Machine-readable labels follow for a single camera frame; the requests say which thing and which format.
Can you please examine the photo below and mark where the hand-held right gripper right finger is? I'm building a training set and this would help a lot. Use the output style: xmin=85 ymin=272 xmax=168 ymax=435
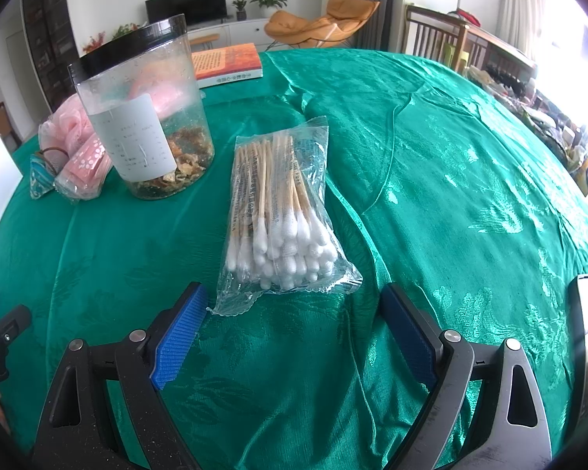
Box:
xmin=381 ymin=283 xmax=554 ymax=470

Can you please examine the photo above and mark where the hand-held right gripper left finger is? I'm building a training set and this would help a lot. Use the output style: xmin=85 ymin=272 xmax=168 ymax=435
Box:
xmin=29 ymin=281 xmax=210 ymax=470

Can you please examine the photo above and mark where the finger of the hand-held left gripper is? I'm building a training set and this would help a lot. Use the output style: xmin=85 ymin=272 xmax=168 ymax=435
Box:
xmin=0 ymin=305 xmax=33 ymax=348

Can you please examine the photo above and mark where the cotton swab bag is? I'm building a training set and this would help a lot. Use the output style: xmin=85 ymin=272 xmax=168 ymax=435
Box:
xmin=207 ymin=116 xmax=363 ymax=316

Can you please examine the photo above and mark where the teal patterned pouch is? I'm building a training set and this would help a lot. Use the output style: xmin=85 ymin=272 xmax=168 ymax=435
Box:
xmin=28 ymin=153 xmax=60 ymax=200

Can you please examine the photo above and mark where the pink dotted packet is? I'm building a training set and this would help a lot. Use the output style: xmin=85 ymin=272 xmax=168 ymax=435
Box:
xmin=54 ymin=134 xmax=114 ymax=201

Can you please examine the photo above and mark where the wooden dining chair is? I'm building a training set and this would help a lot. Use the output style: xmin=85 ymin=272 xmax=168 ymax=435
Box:
xmin=0 ymin=103 xmax=20 ymax=155

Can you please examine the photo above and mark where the green tablecloth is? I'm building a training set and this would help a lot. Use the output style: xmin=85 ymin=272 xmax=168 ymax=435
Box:
xmin=0 ymin=48 xmax=588 ymax=470

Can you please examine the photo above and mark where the clear jar with black lid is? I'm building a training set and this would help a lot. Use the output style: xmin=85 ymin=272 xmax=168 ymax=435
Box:
xmin=69 ymin=14 xmax=216 ymax=201

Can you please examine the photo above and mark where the pink bath puff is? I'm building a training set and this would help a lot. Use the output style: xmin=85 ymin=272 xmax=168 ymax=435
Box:
xmin=38 ymin=94 xmax=96 ymax=157

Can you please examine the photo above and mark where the pile of household clutter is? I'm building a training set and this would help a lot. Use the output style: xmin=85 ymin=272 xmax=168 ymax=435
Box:
xmin=465 ymin=56 xmax=588 ymax=201

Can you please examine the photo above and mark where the black display cabinet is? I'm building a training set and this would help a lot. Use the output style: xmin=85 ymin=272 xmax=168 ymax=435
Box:
xmin=20 ymin=0 xmax=82 ymax=118

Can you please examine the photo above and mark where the orange book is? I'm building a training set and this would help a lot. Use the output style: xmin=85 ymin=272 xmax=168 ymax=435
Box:
xmin=190 ymin=43 xmax=264 ymax=90

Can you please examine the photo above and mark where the green plant with red flowers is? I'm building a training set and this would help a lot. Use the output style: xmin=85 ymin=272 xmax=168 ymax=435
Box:
xmin=112 ymin=22 xmax=147 ymax=40

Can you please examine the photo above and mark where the wooden slatted chair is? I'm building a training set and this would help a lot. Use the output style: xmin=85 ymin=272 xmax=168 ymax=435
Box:
xmin=404 ymin=4 xmax=537 ymax=76

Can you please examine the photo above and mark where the white television cabinet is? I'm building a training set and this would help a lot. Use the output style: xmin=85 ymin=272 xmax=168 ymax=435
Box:
xmin=186 ymin=17 xmax=275 ymax=54

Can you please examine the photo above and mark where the orange lounge chair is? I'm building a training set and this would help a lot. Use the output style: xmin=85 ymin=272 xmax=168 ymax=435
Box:
xmin=265 ymin=0 xmax=381 ymax=51

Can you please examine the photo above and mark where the black television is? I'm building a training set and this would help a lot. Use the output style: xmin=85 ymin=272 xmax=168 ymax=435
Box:
xmin=144 ymin=0 xmax=227 ymax=26

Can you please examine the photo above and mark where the large green potted plant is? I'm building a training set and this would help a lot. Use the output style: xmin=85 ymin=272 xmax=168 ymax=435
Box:
xmin=249 ymin=0 xmax=294 ymax=20

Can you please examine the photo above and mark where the white sheer curtain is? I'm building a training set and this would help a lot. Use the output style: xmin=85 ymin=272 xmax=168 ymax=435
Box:
xmin=495 ymin=0 xmax=544 ymax=50

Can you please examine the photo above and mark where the brown hair tie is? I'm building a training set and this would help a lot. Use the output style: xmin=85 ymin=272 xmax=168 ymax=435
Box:
xmin=42 ymin=146 xmax=72 ymax=174

